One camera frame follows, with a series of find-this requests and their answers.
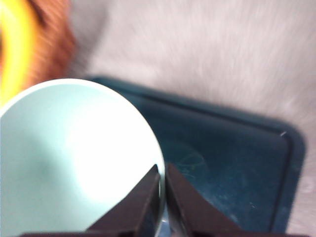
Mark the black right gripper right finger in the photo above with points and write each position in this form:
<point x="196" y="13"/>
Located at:
<point x="190" y="212"/>

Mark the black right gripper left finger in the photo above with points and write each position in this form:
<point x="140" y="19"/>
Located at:
<point x="133" y="214"/>

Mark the teal ribbed bowl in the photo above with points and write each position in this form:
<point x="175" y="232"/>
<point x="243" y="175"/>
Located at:
<point x="61" y="148"/>

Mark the dark teal rectangular tray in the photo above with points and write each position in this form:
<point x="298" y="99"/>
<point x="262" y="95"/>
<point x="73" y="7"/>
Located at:
<point x="234" y="160"/>

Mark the brown wicker basket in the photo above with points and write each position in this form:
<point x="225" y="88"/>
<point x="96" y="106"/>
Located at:
<point x="54" y="49"/>

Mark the yellow banana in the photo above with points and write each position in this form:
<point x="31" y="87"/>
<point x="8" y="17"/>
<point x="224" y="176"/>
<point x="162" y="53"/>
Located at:
<point x="17" y="49"/>

